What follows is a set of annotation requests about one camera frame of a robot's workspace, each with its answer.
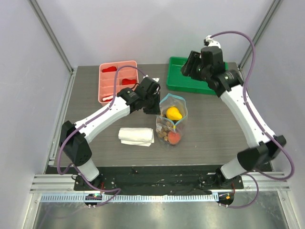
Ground yellow fake pear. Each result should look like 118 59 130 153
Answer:
166 106 183 121

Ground clear zip top bag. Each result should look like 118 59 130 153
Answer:
156 93 188 150

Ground brown fake nuts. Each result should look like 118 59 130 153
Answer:
156 118 175 142

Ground red orange fake peach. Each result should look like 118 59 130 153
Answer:
168 132 181 145

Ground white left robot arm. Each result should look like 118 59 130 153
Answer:
59 76 161 190

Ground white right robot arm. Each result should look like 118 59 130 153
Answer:
181 46 286 188

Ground green plastic tray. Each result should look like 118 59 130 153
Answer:
166 57 216 95

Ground red item middle compartment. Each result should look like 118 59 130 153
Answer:
122 78 137 85

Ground pink divided organizer box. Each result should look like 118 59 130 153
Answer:
98 60 141 104

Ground red white item lower compartment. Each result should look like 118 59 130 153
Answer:
102 95 113 103

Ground white folded towel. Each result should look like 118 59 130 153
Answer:
118 128 154 146

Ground red item top compartment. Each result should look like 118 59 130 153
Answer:
102 66 117 73

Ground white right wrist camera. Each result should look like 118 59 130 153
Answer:
203 35 221 49

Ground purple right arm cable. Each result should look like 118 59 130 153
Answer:
209 31 295 208

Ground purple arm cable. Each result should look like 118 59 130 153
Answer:
57 66 147 206
209 31 295 208

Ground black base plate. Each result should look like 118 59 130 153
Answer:
73 163 244 195

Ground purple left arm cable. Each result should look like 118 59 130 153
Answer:
57 66 147 206

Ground white slotted cable duct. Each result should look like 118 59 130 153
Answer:
40 193 219 203

